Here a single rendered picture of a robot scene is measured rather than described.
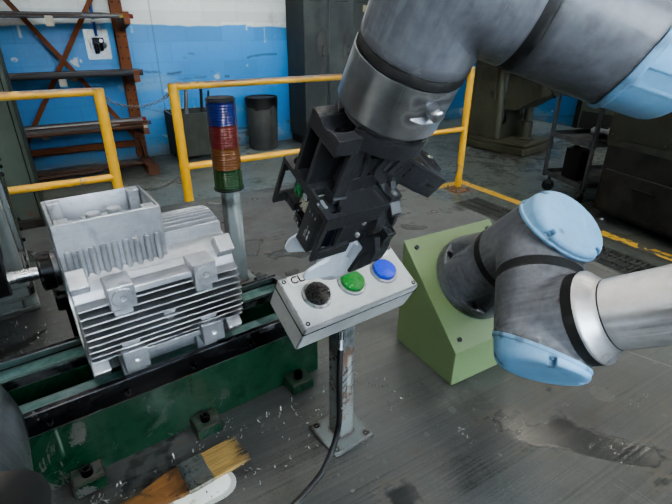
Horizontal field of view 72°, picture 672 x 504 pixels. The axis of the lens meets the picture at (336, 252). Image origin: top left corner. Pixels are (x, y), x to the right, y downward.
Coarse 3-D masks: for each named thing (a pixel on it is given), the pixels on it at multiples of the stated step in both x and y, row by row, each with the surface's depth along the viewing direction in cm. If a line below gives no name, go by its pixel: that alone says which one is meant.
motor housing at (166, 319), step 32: (192, 224) 63; (224, 256) 63; (96, 288) 55; (160, 288) 57; (192, 288) 59; (224, 288) 63; (96, 320) 54; (128, 320) 56; (160, 320) 59; (192, 320) 61; (96, 352) 55; (160, 352) 65
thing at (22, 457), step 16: (0, 400) 36; (0, 416) 34; (16, 416) 37; (0, 432) 33; (16, 432) 35; (0, 448) 32; (16, 448) 34; (0, 464) 30; (16, 464) 32; (32, 464) 37
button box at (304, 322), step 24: (288, 288) 53; (336, 288) 55; (384, 288) 57; (408, 288) 58; (288, 312) 53; (312, 312) 52; (336, 312) 53; (360, 312) 55; (384, 312) 61; (288, 336) 55; (312, 336) 53
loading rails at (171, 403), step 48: (240, 288) 82; (240, 336) 69; (0, 384) 61; (48, 384) 65; (96, 384) 61; (144, 384) 62; (192, 384) 67; (240, 384) 72; (288, 384) 76; (48, 432) 57; (96, 432) 61; (144, 432) 65; (48, 480) 59; (96, 480) 60
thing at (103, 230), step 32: (96, 192) 62; (128, 192) 62; (64, 224) 52; (96, 224) 54; (128, 224) 56; (160, 224) 58; (64, 256) 53; (96, 256) 55; (128, 256) 57; (160, 256) 59
